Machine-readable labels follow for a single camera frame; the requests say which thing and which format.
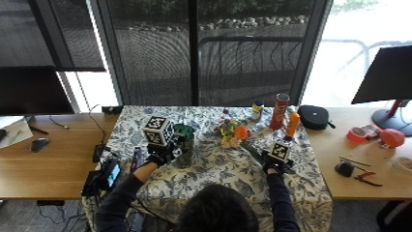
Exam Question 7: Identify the person's right hand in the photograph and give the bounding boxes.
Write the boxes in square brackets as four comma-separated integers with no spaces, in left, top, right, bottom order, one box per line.
[262,150,296,175]

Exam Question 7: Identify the person's left hand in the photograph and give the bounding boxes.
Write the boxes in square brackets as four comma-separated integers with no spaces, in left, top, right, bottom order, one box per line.
[143,143,179,168]

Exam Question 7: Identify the green glass vase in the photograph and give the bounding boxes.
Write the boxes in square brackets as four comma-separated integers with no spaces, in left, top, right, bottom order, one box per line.
[172,123,198,169]

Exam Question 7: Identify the artificial flower bouquet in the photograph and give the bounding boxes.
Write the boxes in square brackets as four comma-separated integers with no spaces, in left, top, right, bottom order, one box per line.
[212,117,267,163]

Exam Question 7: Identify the white marker cube, right glove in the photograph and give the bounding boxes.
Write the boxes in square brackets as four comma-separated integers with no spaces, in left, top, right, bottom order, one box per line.
[270,140,294,162]

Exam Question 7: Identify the white marker cube, glove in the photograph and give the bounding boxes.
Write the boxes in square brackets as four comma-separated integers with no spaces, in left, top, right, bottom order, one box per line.
[142,115,176,147]
[270,140,294,162]

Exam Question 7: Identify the white marker cube, left glove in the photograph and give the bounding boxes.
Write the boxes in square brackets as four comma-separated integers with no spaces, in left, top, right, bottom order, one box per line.
[142,115,176,147]

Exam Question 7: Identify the blue floral tablecloth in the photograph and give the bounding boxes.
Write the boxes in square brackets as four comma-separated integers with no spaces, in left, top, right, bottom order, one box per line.
[83,104,335,232]

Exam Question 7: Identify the black device with lit screen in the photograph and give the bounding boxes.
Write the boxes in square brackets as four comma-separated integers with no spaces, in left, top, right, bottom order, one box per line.
[99,159,124,190]

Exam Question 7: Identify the orange bottle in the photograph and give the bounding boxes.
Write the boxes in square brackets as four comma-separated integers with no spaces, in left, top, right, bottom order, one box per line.
[284,112,302,140]

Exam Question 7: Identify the black power adapter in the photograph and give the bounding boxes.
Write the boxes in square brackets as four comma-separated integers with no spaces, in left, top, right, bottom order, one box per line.
[92,143,108,163]

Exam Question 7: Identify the small black gadget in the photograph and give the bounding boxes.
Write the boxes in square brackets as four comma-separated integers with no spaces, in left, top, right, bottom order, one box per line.
[334,160,356,178]

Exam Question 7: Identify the red chips can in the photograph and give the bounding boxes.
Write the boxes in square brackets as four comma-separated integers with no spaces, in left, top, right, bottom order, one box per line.
[268,93,292,131]

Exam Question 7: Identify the small white bottle, blue cap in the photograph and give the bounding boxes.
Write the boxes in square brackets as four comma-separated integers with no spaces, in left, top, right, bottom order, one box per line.
[250,100,266,123]

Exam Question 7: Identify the black zip pouch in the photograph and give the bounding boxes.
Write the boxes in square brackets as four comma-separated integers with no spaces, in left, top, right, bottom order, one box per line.
[296,104,338,131]

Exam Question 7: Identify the black flat box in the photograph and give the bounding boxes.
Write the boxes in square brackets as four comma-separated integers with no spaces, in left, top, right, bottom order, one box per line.
[80,170,106,198]

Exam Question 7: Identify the black socket block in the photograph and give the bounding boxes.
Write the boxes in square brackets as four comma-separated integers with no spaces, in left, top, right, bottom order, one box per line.
[100,104,126,116]

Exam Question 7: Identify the thin dark stick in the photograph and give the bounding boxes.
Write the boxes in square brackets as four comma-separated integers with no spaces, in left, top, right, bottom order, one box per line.
[338,156,374,168]

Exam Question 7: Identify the red tape roll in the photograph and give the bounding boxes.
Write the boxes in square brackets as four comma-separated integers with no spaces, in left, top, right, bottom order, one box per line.
[346,127,370,144]

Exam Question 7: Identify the the person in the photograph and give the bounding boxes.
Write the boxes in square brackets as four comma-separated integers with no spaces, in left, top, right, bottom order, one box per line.
[94,160,302,232]

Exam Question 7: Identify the small red packet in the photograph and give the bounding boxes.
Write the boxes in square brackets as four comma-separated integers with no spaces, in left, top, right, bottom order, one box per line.
[360,124,384,140]

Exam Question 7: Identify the black computer mouse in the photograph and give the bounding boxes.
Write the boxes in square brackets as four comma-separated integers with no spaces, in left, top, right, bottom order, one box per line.
[28,137,52,154]

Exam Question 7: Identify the red ball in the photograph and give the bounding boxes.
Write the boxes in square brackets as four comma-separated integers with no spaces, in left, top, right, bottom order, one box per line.
[379,128,407,149]

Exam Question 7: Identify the black pen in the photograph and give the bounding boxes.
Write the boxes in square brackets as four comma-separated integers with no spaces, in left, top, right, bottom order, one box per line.
[27,125,51,136]

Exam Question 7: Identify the white tape roll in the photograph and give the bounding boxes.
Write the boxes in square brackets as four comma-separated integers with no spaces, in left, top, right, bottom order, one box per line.
[392,156,412,174]

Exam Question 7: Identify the black chair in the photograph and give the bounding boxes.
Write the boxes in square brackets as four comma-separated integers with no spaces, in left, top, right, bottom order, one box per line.
[375,199,412,232]

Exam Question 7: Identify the white paper sheet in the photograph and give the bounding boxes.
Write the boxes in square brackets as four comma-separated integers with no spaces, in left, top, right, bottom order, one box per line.
[0,116,35,150]

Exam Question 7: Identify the black monitor, red stand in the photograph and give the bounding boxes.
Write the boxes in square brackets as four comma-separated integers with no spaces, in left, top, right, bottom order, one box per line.
[351,44,412,137]

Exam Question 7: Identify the black metal railing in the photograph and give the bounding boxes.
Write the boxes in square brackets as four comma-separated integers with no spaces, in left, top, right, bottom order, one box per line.
[196,35,306,98]

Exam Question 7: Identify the dark roller blind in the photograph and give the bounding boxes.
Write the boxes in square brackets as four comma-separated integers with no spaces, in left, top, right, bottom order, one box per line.
[0,0,107,73]

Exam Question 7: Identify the red-handled pliers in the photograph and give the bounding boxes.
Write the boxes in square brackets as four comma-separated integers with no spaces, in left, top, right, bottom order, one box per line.
[354,171,384,188]

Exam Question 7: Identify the short black cable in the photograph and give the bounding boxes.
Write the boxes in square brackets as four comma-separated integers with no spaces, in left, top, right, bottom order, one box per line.
[48,114,71,131]

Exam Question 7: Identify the dark window frame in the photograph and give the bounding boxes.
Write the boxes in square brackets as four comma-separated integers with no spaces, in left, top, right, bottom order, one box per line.
[88,0,335,107]

